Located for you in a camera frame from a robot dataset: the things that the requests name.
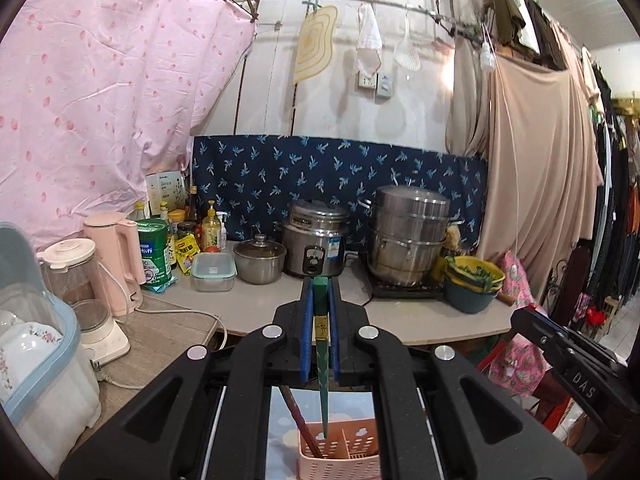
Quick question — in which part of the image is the hanging white cloth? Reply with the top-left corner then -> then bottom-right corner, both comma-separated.
356,3 -> 383,78

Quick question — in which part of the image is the white blender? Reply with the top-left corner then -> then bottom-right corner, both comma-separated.
37,237 -> 130,368

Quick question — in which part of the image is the yellow snack packet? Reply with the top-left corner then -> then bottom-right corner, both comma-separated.
175,233 -> 201,275

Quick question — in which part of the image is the wall power socket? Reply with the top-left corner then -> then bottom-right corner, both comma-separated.
357,72 -> 394,100

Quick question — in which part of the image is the yellow oil bottle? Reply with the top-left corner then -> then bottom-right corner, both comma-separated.
201,200 -> 221,252

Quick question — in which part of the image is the hanging wire skimmer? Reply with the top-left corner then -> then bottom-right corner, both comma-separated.
394,11 -> 421,72

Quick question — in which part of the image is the pink floral apron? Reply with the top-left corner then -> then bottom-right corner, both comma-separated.
487,249 -> 551,401

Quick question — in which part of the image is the large steel steamer pot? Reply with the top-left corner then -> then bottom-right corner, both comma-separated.
358,185 -> 458,287

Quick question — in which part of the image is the yellow colander with greens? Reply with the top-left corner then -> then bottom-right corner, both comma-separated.
446,256 -> 506,292

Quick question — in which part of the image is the pink perforated utensil basket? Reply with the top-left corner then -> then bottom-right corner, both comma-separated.
296,418 -> 381,480

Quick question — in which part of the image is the green chopstick gold band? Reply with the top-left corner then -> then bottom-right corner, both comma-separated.
312,276 -> 330,438

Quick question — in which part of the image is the pink dotted curtain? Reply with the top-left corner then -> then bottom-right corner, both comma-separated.
1,0 -> 256,248

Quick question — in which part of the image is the pink electric kettle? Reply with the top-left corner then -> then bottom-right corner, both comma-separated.
84,211 -> 145,318

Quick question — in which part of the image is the silver rice cooker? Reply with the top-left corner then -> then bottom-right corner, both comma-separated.
282,200 -> 348,278

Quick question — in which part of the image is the green milk powder can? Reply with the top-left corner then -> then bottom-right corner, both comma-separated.
137,218 -> 175,294

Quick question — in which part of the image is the black induction cooker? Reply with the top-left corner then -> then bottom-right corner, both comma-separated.
358,252 -> 444,300

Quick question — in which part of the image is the wooden counter shelf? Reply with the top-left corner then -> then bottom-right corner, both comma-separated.
74,242 -> 516,451

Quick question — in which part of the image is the clear food container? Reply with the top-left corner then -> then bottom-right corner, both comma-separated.
191,252 -> 236,292

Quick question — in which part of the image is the dark blue plastic basin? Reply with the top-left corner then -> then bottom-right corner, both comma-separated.
444,273 -> 499,314

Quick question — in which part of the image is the small steel lidded pot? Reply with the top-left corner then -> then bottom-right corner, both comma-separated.
233,234 -> 286,285

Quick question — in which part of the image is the brown chopstick gold band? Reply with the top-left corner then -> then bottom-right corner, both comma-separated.
279,386 -> 323,458

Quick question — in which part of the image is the blue planet-print tablecloth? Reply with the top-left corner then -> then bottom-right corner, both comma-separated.
265,389 -> 381,479

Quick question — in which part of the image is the hanging cutting board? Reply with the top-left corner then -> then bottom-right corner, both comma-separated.
292,6 -> 338,84

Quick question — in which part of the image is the navy floral backsplash cloth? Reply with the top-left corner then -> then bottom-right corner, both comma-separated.
192,134 -> 487,249

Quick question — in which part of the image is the white dish rack blue lid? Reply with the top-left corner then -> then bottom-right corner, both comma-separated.
1,222 -> 101,477

